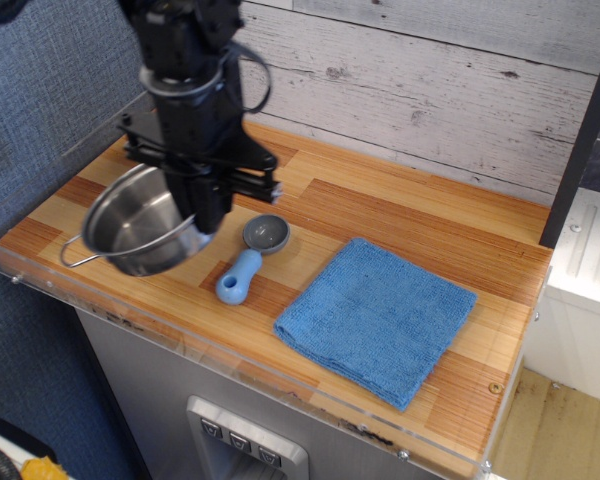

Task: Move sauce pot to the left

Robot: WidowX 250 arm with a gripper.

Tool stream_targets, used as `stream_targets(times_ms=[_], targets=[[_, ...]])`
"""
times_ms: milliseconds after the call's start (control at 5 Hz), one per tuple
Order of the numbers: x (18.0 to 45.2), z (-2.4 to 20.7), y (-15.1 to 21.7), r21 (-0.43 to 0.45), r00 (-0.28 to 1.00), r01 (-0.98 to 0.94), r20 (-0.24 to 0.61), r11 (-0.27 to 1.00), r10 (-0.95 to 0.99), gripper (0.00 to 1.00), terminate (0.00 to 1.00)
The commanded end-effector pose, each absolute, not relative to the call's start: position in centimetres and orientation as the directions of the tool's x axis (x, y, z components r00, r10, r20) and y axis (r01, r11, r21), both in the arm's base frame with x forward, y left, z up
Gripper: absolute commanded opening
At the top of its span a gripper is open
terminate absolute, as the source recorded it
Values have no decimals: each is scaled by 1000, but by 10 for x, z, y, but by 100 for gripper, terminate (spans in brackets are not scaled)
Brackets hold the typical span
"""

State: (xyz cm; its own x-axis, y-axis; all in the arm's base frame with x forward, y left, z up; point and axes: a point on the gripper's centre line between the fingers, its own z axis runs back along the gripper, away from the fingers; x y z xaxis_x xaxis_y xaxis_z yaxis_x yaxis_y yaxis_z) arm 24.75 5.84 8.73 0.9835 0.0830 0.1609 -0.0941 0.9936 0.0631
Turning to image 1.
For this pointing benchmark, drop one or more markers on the stainless steel sauce pot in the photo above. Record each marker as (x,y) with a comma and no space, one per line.
(136,226)

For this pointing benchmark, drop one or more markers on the silver toy fridge cabinet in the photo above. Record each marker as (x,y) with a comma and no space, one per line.
(152,384)

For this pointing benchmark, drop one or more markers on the grey blue toy scoop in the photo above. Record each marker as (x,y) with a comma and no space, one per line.
(263,235)

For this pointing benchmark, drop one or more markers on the yellow object at corner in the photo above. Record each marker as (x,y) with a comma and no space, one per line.
(42,469)

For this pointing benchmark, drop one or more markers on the black right vertical post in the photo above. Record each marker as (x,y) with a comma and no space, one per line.
(574,171)

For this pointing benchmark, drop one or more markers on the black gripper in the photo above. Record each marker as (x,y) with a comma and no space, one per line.
(195,134)

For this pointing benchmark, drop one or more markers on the white side unit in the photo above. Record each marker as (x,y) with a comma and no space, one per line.
(563,340)

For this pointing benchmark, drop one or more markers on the blue folded cloth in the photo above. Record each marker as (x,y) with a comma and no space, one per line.
(377,320)

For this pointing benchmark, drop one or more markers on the silver dispenser button panel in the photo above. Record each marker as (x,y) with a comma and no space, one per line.
(232,447)

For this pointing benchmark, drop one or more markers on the clear acrylic edge guard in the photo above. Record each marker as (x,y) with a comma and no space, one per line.
(481,240)

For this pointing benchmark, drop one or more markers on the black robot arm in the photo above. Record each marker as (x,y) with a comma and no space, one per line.
(190,41)

